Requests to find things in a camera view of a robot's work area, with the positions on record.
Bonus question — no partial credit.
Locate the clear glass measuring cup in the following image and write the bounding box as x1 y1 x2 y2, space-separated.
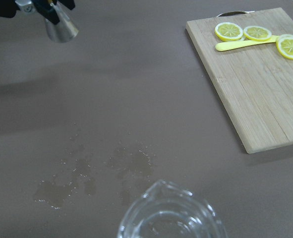
117 180 228 238

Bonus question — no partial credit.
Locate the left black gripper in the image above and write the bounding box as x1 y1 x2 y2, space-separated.
0 0 75 25

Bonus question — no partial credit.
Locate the yellow plastic knife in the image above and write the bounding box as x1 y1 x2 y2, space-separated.
215 35 279 52

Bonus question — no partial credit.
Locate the far lemon slice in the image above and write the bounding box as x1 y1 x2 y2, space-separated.
276 34 293 60

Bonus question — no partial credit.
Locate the wooden cutting board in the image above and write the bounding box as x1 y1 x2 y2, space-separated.
186 8 293 153

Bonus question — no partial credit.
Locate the lemon slice near handle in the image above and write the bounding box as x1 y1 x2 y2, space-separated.
215 22 243 41

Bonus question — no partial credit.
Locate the steel double jigger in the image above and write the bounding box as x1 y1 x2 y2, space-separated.
44 3 79 43

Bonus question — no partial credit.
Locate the middle lemon slice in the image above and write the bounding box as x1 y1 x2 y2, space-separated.
243 25 272 41

